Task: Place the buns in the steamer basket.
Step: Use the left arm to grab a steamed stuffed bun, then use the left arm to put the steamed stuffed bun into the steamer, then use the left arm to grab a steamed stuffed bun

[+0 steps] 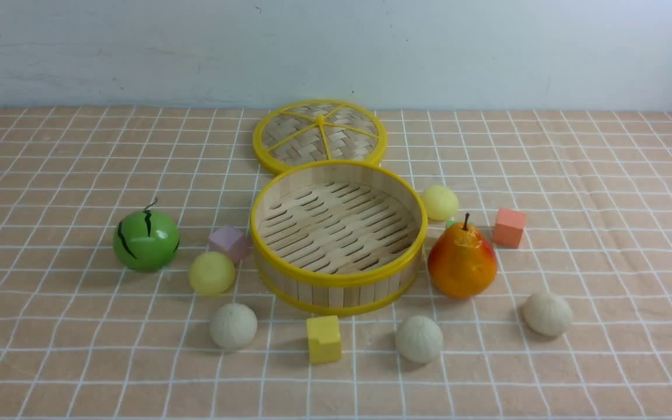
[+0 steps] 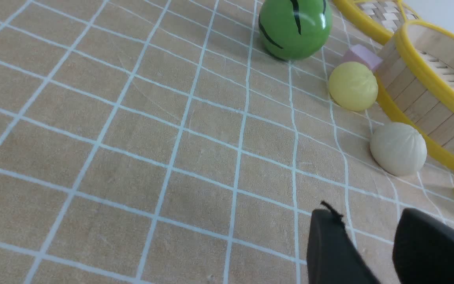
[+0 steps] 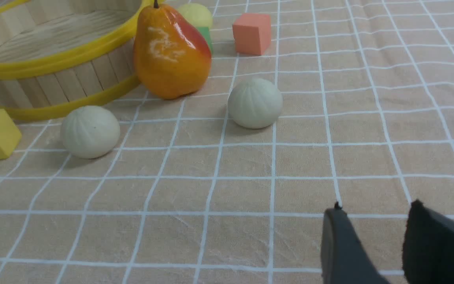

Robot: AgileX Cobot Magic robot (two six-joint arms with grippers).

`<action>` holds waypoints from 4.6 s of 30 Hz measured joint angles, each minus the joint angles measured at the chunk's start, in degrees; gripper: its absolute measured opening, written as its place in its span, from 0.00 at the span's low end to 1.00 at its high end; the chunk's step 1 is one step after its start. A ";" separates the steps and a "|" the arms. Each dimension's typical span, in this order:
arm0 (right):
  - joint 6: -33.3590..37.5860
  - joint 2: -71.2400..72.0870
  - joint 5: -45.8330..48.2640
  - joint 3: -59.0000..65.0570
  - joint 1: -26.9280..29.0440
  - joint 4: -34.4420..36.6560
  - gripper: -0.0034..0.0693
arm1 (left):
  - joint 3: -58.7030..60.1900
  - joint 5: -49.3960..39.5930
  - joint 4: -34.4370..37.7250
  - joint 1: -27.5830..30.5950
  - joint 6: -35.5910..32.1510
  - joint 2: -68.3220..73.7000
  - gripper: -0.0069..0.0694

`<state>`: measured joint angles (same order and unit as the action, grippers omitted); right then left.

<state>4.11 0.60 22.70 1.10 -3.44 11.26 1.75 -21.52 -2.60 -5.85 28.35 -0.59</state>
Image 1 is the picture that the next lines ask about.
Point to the yellow bun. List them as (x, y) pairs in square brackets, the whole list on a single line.
[(440, 202), (211, 274)]

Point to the white bun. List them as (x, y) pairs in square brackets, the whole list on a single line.
[(419, 339), (547, 313), (233, 326)]

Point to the bamboo steamer tray yellow rim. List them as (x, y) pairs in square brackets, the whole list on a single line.
[(338, 238)]

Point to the woven bamboo steamer lid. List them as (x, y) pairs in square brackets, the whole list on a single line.
[(318, 129)]

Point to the purple wooden cube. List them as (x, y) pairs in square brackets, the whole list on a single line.
[(229, 241)]

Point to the yellow wooden block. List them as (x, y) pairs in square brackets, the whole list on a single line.
[(323, 339)]

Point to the orange toy pear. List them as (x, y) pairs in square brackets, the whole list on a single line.
[(462, 263)]

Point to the orange wooden cube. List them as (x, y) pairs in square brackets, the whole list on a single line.
[(508, 228)]

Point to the green toy watermelon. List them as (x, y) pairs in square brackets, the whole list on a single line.
[(147, 240)]

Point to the orange checkered tablecloth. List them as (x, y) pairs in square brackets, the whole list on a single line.
[(83, 336)]

